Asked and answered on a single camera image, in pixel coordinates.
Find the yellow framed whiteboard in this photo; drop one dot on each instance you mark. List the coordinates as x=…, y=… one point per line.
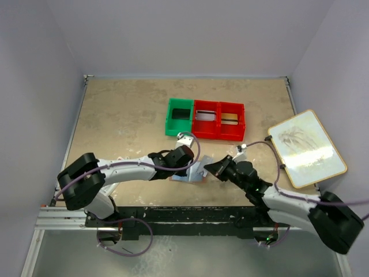
x=308, y=147

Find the gold magnetic stripe cards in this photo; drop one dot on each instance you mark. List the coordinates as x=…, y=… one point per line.
x=229, y=119

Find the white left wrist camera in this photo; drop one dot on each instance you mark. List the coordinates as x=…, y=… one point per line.
x=184, y=139

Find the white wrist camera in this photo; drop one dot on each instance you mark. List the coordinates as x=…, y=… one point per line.
x=240, y=153
x=184, y=139

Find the black VIP cards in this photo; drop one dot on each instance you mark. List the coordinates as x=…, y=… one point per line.
x=181, y=113

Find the silver magnetic stripe cards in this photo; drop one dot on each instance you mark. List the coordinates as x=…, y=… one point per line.
x=205, y=115

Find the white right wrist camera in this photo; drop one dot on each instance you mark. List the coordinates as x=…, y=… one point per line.
x=240, y=153

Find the red plastic bin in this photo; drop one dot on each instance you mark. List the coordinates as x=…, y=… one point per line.
x=205, y=129
x=232, y=132

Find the pink leather card holder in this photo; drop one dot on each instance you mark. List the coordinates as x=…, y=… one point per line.
x=195, y=173

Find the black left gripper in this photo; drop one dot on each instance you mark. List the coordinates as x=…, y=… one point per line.
x=181, y=172

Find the red plastic bin right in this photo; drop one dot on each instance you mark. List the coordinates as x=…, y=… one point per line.
x=232, y=132

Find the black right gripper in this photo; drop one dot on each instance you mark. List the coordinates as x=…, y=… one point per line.
x=219, y=168

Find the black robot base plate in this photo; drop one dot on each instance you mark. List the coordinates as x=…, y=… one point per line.
x=131, y=222

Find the red plastic bin middle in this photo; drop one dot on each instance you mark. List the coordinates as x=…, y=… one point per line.
x=205, y=129

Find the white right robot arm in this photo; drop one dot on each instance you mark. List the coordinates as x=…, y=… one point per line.
x=326, y=216

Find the green plastic bin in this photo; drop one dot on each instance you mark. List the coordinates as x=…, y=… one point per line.
x=174, y=126

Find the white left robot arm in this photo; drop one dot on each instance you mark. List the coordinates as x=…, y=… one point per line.
x=81, y=181

